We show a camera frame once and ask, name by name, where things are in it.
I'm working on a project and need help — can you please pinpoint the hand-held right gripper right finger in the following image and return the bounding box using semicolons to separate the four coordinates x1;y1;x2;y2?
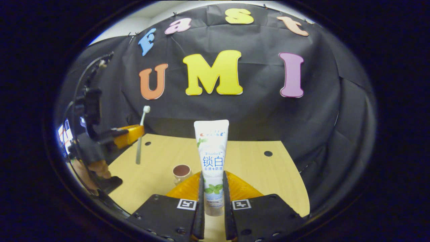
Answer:
222;171;304;242

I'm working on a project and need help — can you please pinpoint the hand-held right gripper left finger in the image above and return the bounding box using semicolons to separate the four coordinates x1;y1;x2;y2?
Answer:
126;170;206;242

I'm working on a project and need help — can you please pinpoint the white toothbrush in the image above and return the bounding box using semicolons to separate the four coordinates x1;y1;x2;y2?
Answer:
135;106;151;165

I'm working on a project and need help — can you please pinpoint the beige cup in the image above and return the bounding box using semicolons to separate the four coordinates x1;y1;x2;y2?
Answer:
172;164;192;185

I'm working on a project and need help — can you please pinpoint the white toothpaste tube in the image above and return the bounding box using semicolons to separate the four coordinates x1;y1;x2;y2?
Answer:
194;120;229;216

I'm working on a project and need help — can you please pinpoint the wooden desktop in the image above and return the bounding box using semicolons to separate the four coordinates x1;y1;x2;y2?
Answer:
107;133;310;242

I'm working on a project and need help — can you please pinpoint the bright background screen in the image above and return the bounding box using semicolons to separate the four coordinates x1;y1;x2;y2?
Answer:
55;118;74;158

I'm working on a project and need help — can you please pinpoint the black backdrop cloth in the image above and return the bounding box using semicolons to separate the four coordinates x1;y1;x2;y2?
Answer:
54;3;377;215

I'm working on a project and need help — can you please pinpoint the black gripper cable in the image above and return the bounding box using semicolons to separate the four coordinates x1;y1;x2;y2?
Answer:
66;52;115;148

